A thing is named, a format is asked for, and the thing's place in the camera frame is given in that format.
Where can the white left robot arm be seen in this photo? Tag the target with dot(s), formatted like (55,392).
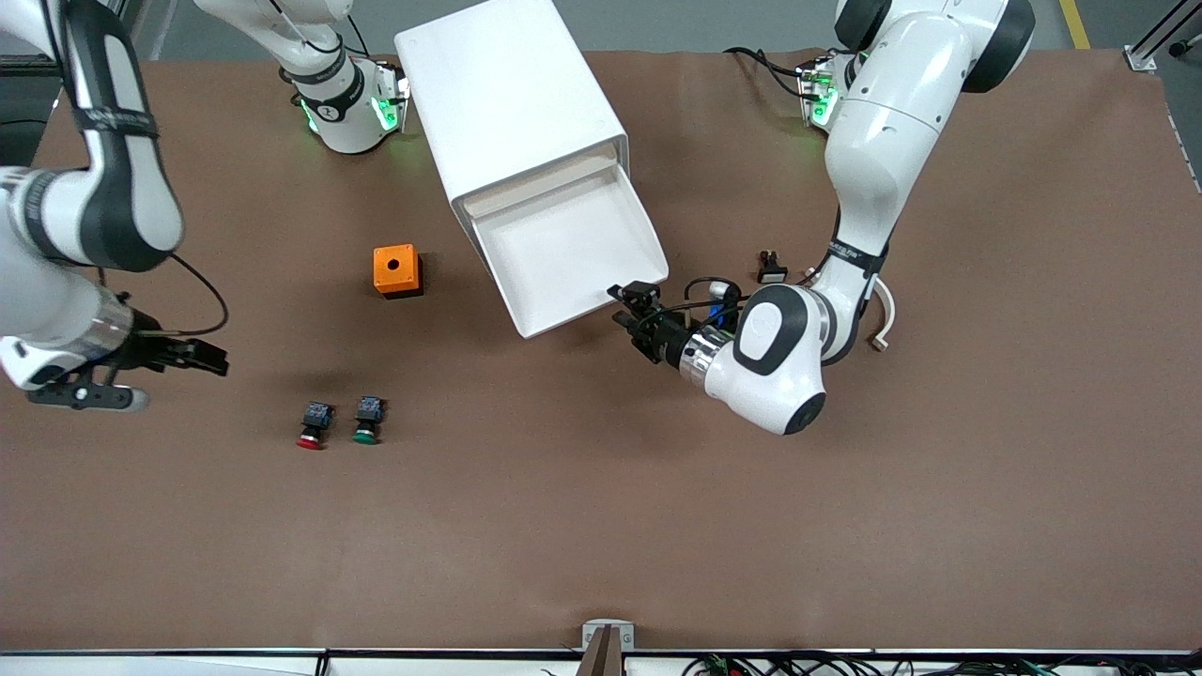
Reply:
(883,150)

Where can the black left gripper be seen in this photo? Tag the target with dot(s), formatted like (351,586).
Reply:
(666,340)

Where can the white table edge rail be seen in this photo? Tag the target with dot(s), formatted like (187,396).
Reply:
(282,662)

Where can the black switch with white face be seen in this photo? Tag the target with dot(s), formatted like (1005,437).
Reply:
(772,270)

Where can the orange button enclosure box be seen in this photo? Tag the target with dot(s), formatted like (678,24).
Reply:
(394,268)

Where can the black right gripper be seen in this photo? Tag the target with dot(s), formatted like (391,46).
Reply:
(153,349)

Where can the green mushroom push button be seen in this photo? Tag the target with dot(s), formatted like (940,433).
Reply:
(368,421)

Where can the red mushroom push button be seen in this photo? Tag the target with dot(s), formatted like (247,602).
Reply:
(315,427)

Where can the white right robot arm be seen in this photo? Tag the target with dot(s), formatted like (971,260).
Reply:
(113,188)

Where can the white curved plastic bracket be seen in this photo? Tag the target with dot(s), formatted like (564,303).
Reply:
(887,314)

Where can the grey camera post bracket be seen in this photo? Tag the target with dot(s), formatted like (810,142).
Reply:
(608,638)

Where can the aluminium frame profile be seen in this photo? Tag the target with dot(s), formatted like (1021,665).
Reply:
(1160,42)

